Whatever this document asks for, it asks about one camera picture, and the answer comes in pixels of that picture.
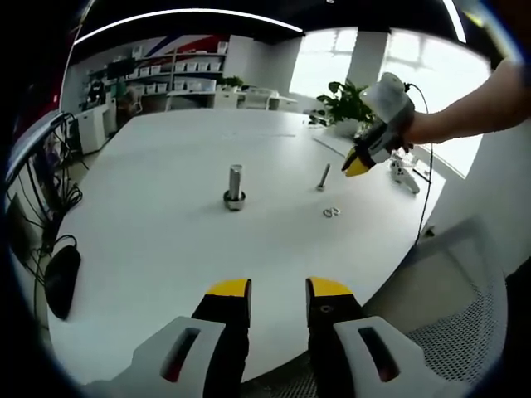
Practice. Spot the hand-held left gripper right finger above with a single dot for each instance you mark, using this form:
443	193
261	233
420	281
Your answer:
332	319

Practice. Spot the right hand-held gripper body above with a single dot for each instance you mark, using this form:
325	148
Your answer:
390	103

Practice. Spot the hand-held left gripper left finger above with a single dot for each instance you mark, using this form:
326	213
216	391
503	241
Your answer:
224	319

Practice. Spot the small threaded steel stud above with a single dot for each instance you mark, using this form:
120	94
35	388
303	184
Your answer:
323	177

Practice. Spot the large threaded steel stud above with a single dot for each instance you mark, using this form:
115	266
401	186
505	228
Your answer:
235	186

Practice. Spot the white game controller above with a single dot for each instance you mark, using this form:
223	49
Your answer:
404	176

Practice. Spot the large green potted plant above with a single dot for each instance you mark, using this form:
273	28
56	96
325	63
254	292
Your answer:
344	101

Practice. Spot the grey mesh office chair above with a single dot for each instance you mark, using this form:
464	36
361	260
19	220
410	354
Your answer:
448	315

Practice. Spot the small green potted plant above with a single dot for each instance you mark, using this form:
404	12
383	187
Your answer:
232	82

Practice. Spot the black computer mouse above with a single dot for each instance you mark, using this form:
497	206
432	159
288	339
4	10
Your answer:
62	282

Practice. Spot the shelf with white bins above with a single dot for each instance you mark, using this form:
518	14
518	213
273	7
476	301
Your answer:
166	72

